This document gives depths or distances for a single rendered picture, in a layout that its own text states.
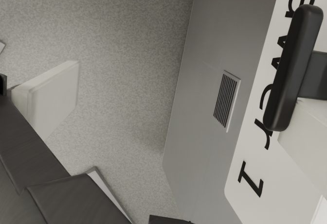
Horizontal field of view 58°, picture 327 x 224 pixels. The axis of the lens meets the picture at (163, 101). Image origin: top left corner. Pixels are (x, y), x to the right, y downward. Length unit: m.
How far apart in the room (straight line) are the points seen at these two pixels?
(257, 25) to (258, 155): 0.38
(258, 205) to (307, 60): 0.13
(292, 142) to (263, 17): 0.43
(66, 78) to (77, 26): 0.90
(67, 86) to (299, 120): 0.13
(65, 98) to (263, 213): 0.18
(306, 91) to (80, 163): 1.10
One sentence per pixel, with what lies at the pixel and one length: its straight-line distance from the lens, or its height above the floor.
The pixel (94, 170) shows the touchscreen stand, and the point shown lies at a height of 0.03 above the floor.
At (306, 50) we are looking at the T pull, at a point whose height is 0.91.
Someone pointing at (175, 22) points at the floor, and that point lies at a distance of 1.09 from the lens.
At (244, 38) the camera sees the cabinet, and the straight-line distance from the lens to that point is 0.64.
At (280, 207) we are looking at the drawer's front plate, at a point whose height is 0.90.
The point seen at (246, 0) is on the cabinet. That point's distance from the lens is 0.67.
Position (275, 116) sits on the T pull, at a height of 0.91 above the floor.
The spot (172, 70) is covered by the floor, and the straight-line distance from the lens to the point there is 1.11.
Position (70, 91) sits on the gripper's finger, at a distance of 0.17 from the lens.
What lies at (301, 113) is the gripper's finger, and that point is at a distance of 0.18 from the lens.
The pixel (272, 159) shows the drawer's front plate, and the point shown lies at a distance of 0.25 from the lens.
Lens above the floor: 1.05
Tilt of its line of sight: 68 degrees down
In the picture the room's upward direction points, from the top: 149 degrees clockwise
